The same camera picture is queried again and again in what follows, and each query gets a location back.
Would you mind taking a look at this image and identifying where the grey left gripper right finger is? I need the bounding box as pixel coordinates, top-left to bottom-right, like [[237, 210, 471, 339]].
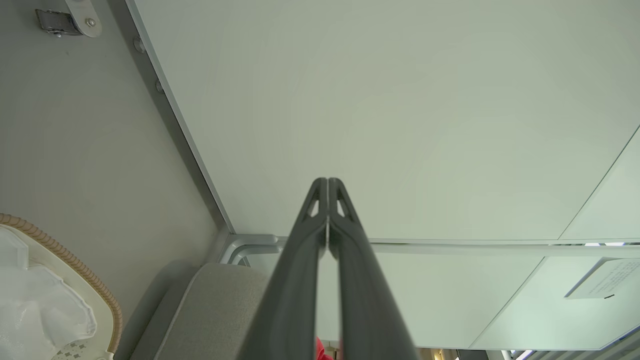
[[328, 177, 419, 360]]

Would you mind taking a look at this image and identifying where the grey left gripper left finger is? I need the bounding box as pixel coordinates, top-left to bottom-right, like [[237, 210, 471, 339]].
[[237, 177, 329, 360]]

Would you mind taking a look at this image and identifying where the red sweatshirt with white hem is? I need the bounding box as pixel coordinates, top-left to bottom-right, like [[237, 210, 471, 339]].
[[315, 337, 344, 360]]

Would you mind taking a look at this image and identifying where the woven basket with white liner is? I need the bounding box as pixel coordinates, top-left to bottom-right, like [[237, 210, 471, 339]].
[[0, 213, 124, 360]]

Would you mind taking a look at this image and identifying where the white basket liner fabric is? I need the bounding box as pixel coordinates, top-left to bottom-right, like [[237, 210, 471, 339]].
[[0, 227, 98, 360]]

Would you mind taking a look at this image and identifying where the grey fabric sofa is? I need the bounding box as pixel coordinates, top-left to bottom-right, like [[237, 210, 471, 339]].
[[114, 260, 275, 360]]

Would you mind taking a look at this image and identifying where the white printed paper notice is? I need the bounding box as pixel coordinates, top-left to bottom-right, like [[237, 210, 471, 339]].
[[564, 257, 640, 301]]

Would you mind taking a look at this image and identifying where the grey metal sofa frame tube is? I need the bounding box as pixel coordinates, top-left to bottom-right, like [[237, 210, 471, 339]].
[[219, 233, 297, 266]]

